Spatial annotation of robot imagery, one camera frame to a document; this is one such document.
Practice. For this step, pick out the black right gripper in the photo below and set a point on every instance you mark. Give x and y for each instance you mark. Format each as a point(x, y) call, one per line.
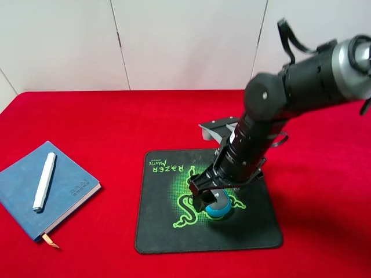
point(201, 185)

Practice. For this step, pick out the blue and grey computer mouse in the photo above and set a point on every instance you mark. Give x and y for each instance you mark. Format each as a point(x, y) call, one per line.
point(222, 208)

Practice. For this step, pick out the white pen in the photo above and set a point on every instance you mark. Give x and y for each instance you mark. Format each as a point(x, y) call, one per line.
point(44, 182)

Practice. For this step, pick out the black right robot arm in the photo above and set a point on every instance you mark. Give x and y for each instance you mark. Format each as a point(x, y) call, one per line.
point(337, 73)

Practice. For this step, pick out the black green Razer mouse pad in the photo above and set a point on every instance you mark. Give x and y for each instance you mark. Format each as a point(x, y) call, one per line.
point(168, 222)

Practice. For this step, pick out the blue notebook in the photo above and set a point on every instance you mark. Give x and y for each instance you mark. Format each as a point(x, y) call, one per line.
point(70, 187)

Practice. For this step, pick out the red tablecloth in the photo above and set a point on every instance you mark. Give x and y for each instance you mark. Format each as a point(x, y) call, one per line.
point(319, 183)

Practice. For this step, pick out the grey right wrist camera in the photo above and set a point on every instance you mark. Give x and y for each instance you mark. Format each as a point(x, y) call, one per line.
point(218, 129)

